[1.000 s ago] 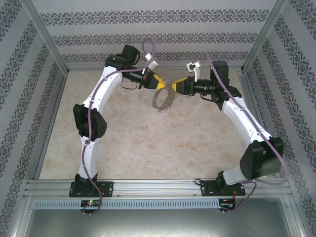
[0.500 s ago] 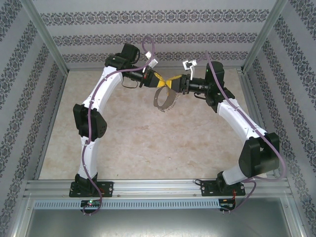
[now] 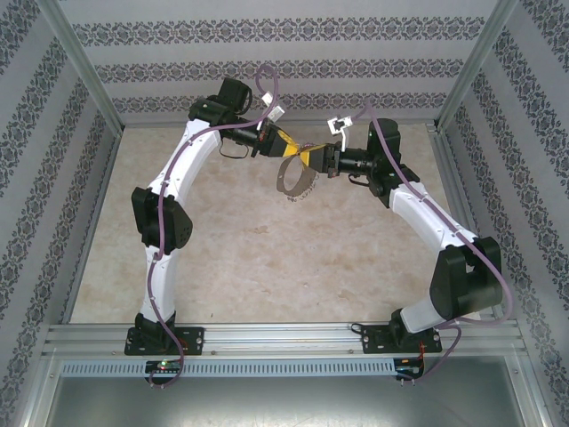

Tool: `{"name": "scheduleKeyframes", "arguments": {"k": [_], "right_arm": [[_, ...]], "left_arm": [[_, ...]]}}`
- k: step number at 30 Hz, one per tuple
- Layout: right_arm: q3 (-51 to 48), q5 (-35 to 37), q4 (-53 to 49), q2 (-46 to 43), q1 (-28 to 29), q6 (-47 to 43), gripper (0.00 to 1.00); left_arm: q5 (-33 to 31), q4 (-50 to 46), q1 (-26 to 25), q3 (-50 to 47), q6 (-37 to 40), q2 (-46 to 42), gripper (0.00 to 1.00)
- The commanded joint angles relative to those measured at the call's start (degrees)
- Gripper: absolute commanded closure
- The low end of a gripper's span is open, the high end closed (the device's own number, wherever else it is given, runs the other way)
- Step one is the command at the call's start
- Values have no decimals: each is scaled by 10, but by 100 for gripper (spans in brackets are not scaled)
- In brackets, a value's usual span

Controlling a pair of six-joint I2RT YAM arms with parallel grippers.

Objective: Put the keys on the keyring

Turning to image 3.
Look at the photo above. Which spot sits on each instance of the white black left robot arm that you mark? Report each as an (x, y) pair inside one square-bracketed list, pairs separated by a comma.
[(178, 178)]

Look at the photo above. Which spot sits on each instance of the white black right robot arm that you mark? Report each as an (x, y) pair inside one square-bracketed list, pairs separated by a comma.
[(422, 213)]

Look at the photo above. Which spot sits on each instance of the aluminium back floor beam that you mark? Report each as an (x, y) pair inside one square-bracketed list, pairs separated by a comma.
[(151, 123)]

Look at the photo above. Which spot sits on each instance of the aluminium floor beam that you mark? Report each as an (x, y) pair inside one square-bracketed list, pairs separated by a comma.
[(467, 204), (151, 123), (91, 227)]

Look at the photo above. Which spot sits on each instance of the small circuit board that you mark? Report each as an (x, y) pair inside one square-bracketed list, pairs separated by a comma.
[(164, 366), (409, 367)]

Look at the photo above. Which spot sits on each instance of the grey metal sheet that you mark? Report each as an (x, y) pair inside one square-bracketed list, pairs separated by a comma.
[(284, 405)]

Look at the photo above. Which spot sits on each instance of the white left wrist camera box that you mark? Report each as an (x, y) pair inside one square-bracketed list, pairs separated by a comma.
[(275, 113)]

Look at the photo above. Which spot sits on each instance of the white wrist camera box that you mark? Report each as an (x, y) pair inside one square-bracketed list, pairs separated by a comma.
[(275, 113), (338, 124)]

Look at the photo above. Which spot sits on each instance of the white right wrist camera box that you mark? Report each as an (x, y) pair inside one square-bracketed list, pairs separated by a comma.
[(338, 124)]

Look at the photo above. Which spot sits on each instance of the aluminium frame post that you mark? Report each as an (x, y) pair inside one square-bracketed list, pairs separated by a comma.
[(75, 58), (480, 58)]

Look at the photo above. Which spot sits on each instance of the aluminium mounting rail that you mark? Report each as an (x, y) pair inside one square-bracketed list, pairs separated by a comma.
[(284, 340)]

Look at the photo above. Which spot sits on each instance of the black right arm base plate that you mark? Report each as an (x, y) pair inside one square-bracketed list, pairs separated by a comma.
[(373, 340)]

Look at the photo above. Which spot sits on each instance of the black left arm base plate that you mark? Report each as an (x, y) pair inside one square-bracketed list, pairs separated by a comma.
[(195, 340)]

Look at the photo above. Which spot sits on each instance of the aluminium frame bar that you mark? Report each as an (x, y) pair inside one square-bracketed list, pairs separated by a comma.
[(35, 391), (531, 391)]

